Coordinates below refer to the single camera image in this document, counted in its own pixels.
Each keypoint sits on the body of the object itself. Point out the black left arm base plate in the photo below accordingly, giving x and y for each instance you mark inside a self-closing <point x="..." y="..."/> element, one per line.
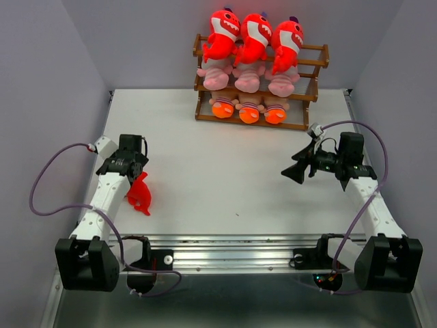
<point x="149" y="259"/>

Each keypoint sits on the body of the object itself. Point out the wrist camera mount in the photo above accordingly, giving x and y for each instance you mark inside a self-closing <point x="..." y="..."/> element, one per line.
<point x="104" y="147"/>
<point x="316" y="132"/>

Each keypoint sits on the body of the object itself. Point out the aluminium rail frame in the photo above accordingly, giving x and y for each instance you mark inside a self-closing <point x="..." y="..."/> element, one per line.
<point x="219" y="200"/>

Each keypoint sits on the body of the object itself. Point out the pink pig plush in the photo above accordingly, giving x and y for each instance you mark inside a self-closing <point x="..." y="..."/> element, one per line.
<point x="215" y="73"/>
<point x="282" y="83"/>
<point x="248" y="76"/>

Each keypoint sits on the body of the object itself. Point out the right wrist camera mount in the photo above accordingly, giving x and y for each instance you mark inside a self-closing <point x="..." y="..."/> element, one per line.
<point x="316" y="132"/>

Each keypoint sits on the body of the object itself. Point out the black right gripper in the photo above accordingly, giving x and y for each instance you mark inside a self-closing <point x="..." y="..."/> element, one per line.
<point x="296" y="171"/>

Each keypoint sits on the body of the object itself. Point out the boy doll black hair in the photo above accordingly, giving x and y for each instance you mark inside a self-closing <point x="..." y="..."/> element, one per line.
<point x="223" y="103"/>

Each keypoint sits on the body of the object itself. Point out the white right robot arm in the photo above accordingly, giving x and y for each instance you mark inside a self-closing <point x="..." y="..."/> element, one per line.
<point x="389" y="261"/>

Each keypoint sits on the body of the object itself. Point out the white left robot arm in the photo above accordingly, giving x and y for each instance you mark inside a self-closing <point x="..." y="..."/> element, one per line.
<point x="85" y="260"/>

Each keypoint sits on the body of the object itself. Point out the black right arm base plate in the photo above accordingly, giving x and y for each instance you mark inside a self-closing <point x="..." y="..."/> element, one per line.
<point x="310" y="259"/>

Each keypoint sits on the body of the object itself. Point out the red shark plush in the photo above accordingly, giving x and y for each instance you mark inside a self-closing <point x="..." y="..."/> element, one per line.
<point x="224" y="30"/>
<point x="287" y="41"/>
<point x="139" y="195"/>
<point x="256" y="34"/>

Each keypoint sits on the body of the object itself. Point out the boy doll face up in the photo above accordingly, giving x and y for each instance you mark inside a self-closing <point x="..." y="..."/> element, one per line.
<point x="250" y="107"/>

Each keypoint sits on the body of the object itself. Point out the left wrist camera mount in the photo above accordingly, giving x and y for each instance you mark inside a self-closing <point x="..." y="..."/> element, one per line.
<point x="104" y="147"/>

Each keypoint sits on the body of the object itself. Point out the wooden three-tier shelf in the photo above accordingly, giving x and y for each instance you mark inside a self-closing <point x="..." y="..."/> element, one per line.
<point x="311" y="60"/>

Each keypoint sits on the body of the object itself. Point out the boy doll from corner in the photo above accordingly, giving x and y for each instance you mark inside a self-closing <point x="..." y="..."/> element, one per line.
<point x="275" y="109"/>

